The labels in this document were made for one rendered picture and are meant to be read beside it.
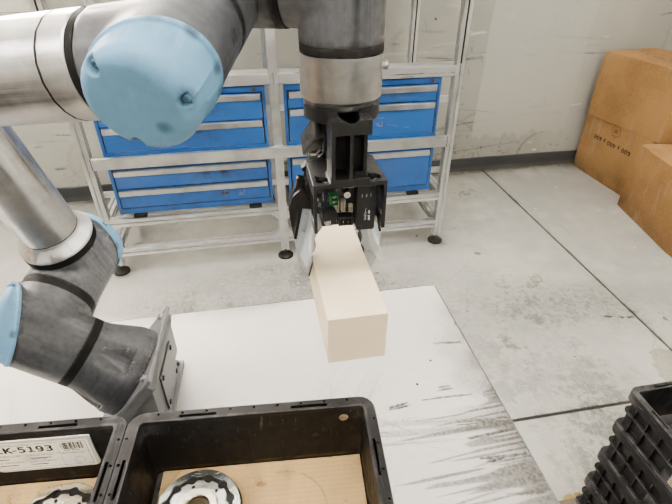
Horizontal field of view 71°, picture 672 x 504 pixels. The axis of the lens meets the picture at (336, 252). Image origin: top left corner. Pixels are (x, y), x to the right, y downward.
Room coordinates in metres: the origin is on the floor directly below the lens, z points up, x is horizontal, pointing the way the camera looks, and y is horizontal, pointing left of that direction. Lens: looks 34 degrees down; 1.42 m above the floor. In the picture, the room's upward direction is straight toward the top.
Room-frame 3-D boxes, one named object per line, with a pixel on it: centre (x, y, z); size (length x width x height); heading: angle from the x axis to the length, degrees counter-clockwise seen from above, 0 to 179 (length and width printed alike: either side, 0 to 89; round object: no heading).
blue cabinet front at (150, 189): (2.00, 0.66, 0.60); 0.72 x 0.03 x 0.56; 100
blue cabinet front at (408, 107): (2.14, -0.13, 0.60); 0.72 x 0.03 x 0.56; 100
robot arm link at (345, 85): (0.44, -0.01, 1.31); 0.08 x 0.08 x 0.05
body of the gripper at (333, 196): (0.44, -0.01, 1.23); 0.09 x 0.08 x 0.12; 10
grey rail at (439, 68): (2.10, 0.27, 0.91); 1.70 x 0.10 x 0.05; 100
